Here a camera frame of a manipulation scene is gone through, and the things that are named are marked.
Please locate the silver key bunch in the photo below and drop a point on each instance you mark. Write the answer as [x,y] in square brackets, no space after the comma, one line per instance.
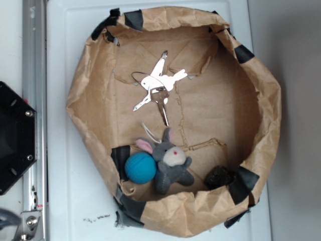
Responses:
[158,86]

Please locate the grey plush bunny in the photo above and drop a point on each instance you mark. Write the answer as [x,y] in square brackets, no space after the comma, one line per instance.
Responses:
[172,162]

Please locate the blue ball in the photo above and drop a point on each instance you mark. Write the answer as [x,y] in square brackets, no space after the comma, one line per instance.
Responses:
[140,168]

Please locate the dark brown rock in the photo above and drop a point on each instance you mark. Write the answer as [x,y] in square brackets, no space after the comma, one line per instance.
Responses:
[218,177]

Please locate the white tray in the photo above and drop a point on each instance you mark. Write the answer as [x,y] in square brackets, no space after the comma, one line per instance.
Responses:
[80,205]

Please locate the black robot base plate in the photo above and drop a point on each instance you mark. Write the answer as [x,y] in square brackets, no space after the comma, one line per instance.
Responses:
[18,137]

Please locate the aluminium frame rail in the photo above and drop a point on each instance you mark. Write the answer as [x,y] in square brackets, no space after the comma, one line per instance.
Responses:
[34,83]

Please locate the metal corner bracket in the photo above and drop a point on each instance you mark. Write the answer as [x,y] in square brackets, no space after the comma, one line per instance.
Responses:
[31,227]

